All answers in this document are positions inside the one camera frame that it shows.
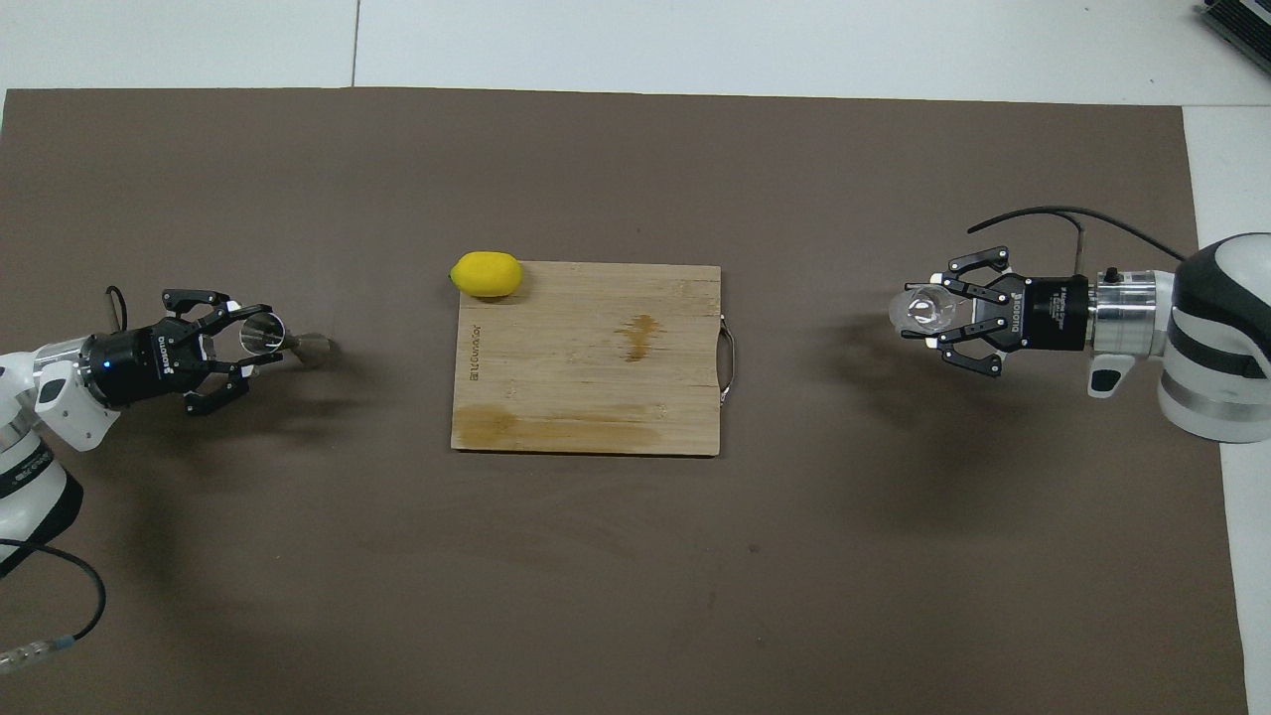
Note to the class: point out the yellow lemon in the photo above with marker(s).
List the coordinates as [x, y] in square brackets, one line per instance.
[487, 275]

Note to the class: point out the dark-based glass cup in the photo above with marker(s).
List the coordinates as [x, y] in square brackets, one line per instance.
[263, 335]

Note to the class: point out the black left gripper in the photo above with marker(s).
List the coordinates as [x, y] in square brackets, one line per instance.
[149, 362]

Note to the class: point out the clear glass cup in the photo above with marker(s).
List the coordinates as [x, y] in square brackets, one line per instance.
[923, 310]

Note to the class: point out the brown table mat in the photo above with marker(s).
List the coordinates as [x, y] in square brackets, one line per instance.
[596, 596]

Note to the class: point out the grey ribbed device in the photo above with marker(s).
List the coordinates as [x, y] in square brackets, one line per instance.
[1246, 25]

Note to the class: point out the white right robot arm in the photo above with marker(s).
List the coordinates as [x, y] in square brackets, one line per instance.
[1221, 338]

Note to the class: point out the wooden cutting board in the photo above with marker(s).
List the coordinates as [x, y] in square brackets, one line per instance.
[576, 397]

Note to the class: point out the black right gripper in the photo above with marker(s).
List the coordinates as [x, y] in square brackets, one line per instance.
[1043, 313]

